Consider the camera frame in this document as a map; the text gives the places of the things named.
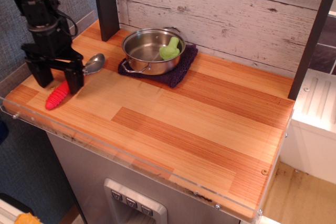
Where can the dark shelf post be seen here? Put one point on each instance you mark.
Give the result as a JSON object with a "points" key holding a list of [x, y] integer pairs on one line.
{"points": [[314, 36], [108, 18]]}

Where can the dark purple cloth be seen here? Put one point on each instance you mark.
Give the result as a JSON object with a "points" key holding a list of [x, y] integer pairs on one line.
{"points": [[172, 78]]}

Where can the dark left shelf post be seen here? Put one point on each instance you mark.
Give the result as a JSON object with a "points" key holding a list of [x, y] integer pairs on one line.
{"points": [[108, 18]]}

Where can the red-handled metal spoon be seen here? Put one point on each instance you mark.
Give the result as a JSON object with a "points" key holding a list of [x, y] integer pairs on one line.
{"points": [[93, 65]]}

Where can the white toy sink unit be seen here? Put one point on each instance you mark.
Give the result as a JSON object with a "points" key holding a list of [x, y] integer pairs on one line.
{"points": [[310, 143]]}

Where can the dark right shelf post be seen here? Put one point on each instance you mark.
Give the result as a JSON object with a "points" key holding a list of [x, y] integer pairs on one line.
{"points": [[314, 36]]}

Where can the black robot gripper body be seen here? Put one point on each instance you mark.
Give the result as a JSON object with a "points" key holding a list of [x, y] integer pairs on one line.
{"points": [[53, 46]]}

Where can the silver toy fridge cabinet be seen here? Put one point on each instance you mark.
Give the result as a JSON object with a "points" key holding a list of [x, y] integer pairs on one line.
{"points": [[108, 192]]}

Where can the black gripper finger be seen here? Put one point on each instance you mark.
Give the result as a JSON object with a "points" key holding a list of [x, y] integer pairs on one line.
{"points": [[41, 72], [75, 79]]}

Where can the stainless steel pot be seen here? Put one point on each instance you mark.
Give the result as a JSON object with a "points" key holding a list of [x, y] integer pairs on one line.
{"points": [[141, 50]]}

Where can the yellow object bottom left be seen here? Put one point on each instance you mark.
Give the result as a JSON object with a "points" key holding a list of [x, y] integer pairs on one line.
{"points": [[27, 218]]}

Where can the clear acrylic table guard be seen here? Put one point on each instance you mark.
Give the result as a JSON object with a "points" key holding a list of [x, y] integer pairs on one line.
{"points": [[222, 156]]}

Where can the green toy vegetable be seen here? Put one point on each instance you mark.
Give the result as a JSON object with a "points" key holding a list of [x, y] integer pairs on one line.
{"points": [[171, 50]]}

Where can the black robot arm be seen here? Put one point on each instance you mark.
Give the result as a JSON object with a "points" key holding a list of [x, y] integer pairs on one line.
{"points": [[42, 13]]}

